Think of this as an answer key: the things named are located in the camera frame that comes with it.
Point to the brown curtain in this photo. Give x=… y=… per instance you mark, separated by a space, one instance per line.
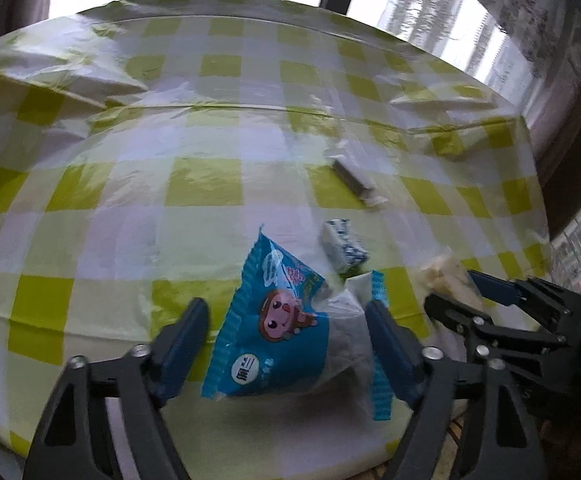
x=570 y=125

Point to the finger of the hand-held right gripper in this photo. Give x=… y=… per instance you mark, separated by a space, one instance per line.
x=450 y=317
x=495 y=291

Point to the pale yellow snack packet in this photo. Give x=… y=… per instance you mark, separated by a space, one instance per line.
x=445 y=280

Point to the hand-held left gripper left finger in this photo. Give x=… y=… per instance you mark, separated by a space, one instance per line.
x=180 y=355

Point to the grey white candy bar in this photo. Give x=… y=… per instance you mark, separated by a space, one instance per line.
x=355 y=177

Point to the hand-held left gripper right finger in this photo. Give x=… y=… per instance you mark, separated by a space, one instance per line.
x=390 y=355

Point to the floral curtain valance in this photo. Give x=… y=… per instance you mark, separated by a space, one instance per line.
x=530 y=25

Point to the small blue white candy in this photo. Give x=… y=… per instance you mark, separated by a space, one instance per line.
x=343 y=247

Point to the white lace curtain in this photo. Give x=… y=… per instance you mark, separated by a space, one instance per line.
x=435 y=15

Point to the blue cartoon snack packet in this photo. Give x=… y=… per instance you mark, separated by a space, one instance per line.
x=270 y=320

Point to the yellow checked tablecloth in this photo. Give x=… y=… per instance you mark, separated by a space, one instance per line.
x=220 y=135

